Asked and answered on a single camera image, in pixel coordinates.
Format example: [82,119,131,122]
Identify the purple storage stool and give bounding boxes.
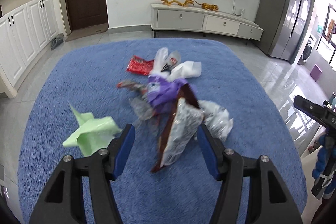
[310,64,322,82]

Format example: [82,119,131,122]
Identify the white plastic bag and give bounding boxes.
[149,47,202,82]

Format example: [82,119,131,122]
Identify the white wall cabinets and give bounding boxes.
[1,0,59,98]

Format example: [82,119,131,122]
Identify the clear plastic wrapper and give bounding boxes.
[198,100,234,143]

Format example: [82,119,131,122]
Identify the white TV cabinet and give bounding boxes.
[150,4,264,41]

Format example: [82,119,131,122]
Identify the grey double-door refrigerator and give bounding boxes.
[255,0,311,63]

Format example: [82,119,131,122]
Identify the red foil packet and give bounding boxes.
[126,55,154,76]

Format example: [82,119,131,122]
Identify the white washing machine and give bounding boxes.
[298,35,315,65]

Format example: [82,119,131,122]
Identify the silver brown snack bag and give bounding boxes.
[151,84,204,173]

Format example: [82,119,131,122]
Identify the golden dragon ornament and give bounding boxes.
[160,0,194,7]

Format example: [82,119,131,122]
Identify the grey slippers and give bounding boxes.
[51,37,64,50]

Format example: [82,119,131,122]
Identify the red snack wrapper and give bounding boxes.
[117,79,147,95]

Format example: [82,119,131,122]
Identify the blue fluffy bed cover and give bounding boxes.
[18,38,307,223]

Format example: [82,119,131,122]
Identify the purple plastic wrapper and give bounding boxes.
[146,74,196,114]

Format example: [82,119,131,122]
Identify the green paper wrapper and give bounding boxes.
[62,105,122,157]

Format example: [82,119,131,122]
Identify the golden tiger ornament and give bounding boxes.
[197,2,219,12]

